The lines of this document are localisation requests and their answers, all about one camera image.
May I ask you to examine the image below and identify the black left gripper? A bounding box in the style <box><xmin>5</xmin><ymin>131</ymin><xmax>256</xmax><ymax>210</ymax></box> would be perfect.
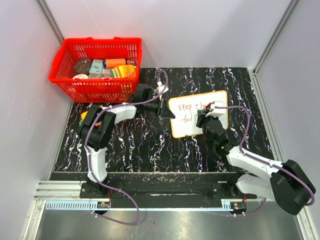
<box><xmin>143</xmin><ymin>97</ymin><xmax>175</xmax><ymax>120</ymax></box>

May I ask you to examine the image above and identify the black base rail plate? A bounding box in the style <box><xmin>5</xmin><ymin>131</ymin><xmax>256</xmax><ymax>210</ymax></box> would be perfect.
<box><xmin>79</xmin><ymin>171</ymin><xmax>258</xmax><ymax>201</ymax></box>

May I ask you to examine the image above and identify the red plastic shopping basket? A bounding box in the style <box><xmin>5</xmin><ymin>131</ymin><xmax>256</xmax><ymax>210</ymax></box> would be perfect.
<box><xmin>48</xmin><ymin>37</ymin><xmax>143</xmax><ymax>103</ymax></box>

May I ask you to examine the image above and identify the brown round packet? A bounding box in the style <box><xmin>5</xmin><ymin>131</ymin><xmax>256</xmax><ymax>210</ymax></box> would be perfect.
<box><xmin>73</xmin><ymin>58</ymin><xmax>92</xmax><ymax>75</ymax></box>

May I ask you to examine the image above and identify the light blue small box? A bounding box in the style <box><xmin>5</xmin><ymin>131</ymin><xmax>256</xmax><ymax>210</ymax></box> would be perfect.
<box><xmin>89</xmin><ymin>59</ymin><xmax>103</xmax><ymax>74</ymax></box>

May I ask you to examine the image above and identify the orange cylindrical can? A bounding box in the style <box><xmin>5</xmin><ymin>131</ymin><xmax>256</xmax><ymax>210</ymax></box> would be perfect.
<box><xmin>102</xmin><ymin>58</ymin><xmax>127</xmax><ymax>69</ymax></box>

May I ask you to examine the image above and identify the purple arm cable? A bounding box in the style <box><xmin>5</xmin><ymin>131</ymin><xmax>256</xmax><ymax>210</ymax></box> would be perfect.
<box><xmin>83</xmin><ymin>69</ymin><xmax>169</xmax><ymax>191</ymax></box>
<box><xmin>214</xmin><ymin>105</ymin><xmax>316</xmax><ymax>206</ymax></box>

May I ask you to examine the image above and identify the orange yellow box in basket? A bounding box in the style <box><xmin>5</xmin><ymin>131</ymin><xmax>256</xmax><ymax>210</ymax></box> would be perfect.
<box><xmin>110</xmin><ymin>64</ymin><xmax>136</xmax><ymax>79</ymax></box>

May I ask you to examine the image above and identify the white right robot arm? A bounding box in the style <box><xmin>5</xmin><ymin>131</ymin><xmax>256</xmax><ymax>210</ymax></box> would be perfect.
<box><xmin>196</xmin><ymin>107</ymin><xmax>316</xmax><ymax>216</ymax></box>

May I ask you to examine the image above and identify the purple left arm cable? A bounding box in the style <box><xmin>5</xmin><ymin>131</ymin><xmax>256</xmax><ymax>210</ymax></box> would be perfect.
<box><xmin>83</xmin><ymin>69</ymin><xmax>169</xmax><ymax>191</ymax></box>

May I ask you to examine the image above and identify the orange green snack box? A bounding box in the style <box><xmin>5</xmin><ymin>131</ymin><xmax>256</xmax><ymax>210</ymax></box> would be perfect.
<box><xmin>79</xmin><ymin>110</ymin><xmax>101</xmax><ymax>127</ymax></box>

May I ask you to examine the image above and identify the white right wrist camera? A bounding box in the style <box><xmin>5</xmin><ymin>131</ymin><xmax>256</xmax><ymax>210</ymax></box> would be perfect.
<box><xmin>206</xmin><ymin>101</ymin><xmax>226</xmax><ymax>118</ymax></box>

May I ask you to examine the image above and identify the yellow-framed whiteboard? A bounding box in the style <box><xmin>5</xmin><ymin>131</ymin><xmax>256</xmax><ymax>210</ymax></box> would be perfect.
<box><xmin>168</xmin><ymin>90</ymin><xmax>228</xmax><ymax>139</ymax></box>

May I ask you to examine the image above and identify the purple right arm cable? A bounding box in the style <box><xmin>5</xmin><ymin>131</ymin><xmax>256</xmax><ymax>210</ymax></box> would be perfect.
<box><xmin>214</xmin><ymin>105</ymin><xmax>316</xmax><ymax>206</ymax></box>

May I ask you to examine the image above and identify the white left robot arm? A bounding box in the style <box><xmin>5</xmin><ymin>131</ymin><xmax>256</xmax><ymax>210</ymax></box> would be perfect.
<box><xmin>79</xmin><ymin>83</ymin><xmax>175</xmax><ymax>198</ymax></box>

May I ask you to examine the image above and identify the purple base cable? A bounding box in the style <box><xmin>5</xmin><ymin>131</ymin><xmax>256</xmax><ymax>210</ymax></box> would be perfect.
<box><xmin>91</xmin><ymin>184</ymin><xmax>140</xmax><ymax>225</ymax></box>

